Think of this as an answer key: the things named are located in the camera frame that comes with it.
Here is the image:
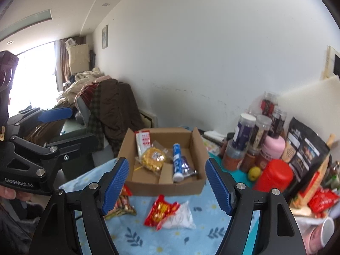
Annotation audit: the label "blue floral tablecloth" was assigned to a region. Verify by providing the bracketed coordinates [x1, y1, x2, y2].
[58, 158, 262, 255]

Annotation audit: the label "white papers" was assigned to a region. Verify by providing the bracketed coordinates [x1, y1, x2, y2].
[203, 130, 226, 144]

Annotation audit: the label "small framed wall picture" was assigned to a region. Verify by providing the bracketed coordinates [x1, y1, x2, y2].
[101, 25, 109, 50]

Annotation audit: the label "person's left hand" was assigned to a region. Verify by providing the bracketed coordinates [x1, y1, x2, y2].
[0, 186, 34, 200]

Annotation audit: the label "pile of beige bedding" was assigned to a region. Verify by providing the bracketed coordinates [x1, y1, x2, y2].
[57, 68, 104, 104]

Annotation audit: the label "cluster of clear plastic jars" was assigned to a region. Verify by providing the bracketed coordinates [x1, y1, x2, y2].
[222, 92, 289, 172]

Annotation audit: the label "grey chair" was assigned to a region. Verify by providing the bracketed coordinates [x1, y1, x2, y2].
[76, 96, 92, 126]

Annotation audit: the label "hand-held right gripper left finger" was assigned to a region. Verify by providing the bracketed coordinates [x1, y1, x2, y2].
[28, 157, 130, 255]

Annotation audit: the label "pink bottle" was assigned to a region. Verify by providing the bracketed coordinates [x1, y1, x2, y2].
[256, 135, 286, 170]

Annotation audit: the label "bright window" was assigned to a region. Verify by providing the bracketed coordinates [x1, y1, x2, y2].
[9, 42, 60, 112]

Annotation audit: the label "white mug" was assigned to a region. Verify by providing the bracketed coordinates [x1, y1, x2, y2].
[309, 216, 336, 247]

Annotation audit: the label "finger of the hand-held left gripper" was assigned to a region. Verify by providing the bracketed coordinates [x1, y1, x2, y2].
[11, 134, 97, 177]
[8, 107, 73, 135]

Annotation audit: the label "brown curtain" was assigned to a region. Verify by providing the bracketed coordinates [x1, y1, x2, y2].
[54, 38, 71, 91]

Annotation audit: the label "white foam board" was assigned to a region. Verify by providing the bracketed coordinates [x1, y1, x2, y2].
[276, 75, 340, 149]

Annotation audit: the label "white snack packet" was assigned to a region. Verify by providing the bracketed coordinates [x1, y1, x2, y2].
[161, 200, 196, 230]

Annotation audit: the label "black stand-up pouch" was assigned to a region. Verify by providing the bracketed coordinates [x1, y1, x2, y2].
[282, 117, 331, 192]

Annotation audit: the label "brown cardboard box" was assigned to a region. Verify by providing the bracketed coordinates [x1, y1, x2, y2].
[117, 127, 210, 197]

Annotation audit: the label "cream wall intercom panel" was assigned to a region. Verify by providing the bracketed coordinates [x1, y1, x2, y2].
[320, 45, 340, 80]

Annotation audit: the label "red snack bags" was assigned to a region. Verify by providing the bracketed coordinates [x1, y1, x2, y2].
[307, 186, 340, 214]

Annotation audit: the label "dark clothing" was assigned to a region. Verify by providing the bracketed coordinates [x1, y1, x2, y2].
[0, 199, 43, 255]

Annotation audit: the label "yellow corn snack packet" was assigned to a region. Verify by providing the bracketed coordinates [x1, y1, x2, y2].
[135, 146, 170, 173]

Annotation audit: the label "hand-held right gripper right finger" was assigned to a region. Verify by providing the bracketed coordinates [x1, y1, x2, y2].
[205, 158, 307, 255]

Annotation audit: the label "white wall vent panel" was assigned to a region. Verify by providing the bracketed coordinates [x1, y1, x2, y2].
[138, 109, 157, 129]

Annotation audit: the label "green bottle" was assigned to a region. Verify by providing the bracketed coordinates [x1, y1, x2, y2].
[325, 162, 340, 189]

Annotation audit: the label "red white sachet strip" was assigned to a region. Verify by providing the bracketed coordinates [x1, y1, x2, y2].
[135, 130, 152, 158]

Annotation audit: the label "yellow green lemon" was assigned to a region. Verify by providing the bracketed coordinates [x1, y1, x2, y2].
[248, 166, 261, 181]

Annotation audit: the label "blue white tube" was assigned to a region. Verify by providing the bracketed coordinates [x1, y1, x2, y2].
[172, 143, 184, 183]

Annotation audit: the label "dark green seat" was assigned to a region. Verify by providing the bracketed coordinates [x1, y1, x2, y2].
[61, 119, 96, 139]

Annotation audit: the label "cream covered cabinet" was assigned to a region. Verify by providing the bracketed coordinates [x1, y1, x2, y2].
[68, 43, 90, 75]

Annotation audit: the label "red yellow snack packet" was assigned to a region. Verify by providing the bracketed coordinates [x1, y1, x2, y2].
[144, 194, 181, 230]

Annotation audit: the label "brown pink snack packet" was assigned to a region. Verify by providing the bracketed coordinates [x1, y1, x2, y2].
[105, 191, 137, 220]

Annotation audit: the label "red striped garment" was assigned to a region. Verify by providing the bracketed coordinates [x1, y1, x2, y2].
[80, 84, 100, 101]

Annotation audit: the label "red plastic canister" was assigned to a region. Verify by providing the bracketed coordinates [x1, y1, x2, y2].
[252, 159, 294, 193]

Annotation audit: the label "brown quilted jacket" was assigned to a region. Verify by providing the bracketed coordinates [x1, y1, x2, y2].
[89, 78, 144, 149]

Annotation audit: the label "purple snack packet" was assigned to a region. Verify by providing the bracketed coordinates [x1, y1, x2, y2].
[182, 157, 199, 177]

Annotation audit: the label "green checked cloth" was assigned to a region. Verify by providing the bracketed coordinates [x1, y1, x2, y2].
[86, 86, 107, 152]

